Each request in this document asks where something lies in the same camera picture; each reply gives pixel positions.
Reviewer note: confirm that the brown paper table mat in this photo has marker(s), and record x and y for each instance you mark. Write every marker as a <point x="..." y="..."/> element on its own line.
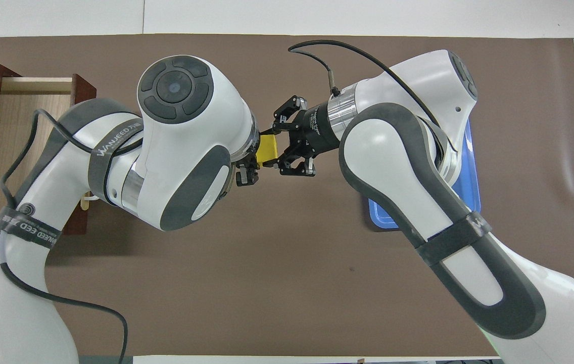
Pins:
<point x="287" y="283"/>

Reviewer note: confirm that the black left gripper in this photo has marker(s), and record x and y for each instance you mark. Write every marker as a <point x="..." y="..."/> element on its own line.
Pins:
<point x="250" y="159"/>

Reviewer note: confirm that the blue plastic tray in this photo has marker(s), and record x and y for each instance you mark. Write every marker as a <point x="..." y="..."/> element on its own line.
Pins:
<point x="473" y="177"/>

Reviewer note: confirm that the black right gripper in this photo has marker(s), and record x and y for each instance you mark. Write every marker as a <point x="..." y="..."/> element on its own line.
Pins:
<point x="317" y="129"/>

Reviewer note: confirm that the yellow cube block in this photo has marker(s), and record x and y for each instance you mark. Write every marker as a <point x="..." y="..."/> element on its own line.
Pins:
<point x="268" y="149"/>

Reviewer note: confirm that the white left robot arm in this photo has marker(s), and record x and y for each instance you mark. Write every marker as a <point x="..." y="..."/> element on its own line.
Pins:
<point x="186" y="151"/>

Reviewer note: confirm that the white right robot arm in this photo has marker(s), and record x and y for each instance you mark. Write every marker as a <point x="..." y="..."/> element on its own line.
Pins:
<point x="408" y="167"/>

